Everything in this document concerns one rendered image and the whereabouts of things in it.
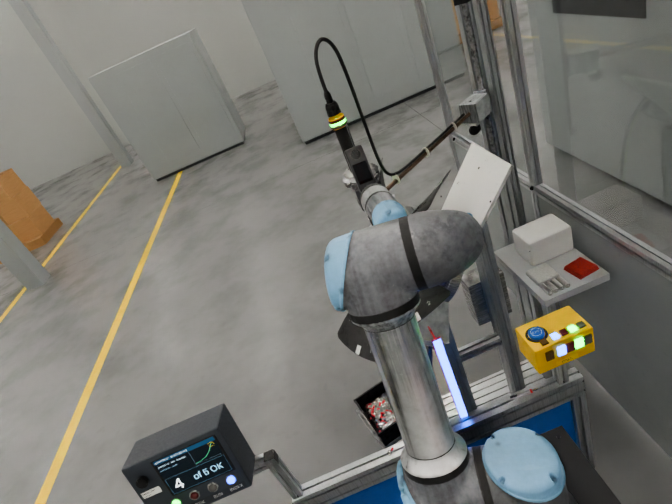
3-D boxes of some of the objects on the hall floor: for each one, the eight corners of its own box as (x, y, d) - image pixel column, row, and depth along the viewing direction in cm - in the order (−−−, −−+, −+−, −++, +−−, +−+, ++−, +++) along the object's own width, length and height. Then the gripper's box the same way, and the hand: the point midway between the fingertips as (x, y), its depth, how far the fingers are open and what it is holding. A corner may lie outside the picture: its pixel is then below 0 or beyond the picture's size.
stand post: (523, 407, 220) (475, 211, 161) (533, 422, 212) (487, 221, 153) (514, 411, 220) (463, 216, 161) (524, 426, 212) (474, 227, 153)
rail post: (594, 512, 175) (576, 384, 135) (602, 522, 171) (585, 394, 132) (585, 516, 175) (564, 389, 135) (592, 526, 171) (572, 399, 132)
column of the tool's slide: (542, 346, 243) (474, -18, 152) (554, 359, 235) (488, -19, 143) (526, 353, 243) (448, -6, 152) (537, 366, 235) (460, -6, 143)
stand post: (479, 426, 220) (432, 287, 174) (488, 442, 212) (441, 300, 166) (471, 430, 220) (421, 292, 174) (479, 446, 212) (430, 305, 166)
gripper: (360, 224, 115) (343, 194, 133) (402, 206, 115) (379, 178, 133) (349, 195, 111) (333, 168, 129) (392, 176, 110) (370, 152, 129)
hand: (354, 166), depth 128 cm, fingers closed on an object, 4 cm apart
